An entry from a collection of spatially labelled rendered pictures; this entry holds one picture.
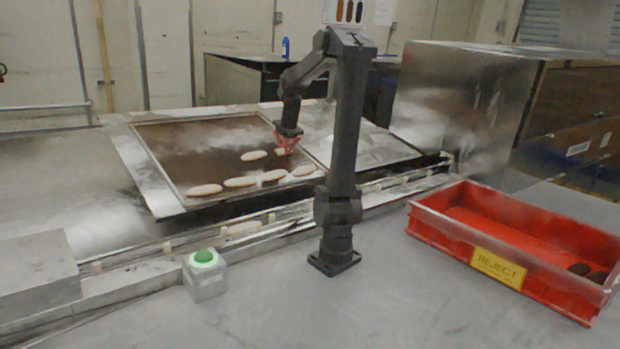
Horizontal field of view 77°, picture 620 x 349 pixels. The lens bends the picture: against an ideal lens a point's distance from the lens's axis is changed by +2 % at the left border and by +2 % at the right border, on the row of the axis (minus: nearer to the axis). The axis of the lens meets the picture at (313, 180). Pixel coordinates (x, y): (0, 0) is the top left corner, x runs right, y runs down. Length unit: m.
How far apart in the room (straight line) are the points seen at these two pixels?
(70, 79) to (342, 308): 4.05
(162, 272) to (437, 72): 1.18
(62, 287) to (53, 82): 3.83
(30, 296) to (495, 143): 1.33
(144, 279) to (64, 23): 3.82
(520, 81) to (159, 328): 1.22
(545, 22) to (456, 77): 6.73
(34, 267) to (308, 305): 0.51
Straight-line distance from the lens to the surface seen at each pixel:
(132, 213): 1.18
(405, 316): 0.87
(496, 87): 1.46
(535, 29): 8.28
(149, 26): 4.35
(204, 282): 0.82
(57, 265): 0.85
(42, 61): 4.52
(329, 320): 0.81
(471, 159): 1.52
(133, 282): 0.86
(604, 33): 2.50
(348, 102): 0.82
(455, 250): 1.09
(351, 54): 0.80
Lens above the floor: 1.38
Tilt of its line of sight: 24 degrees down
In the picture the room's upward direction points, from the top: 6 degrees clockwise
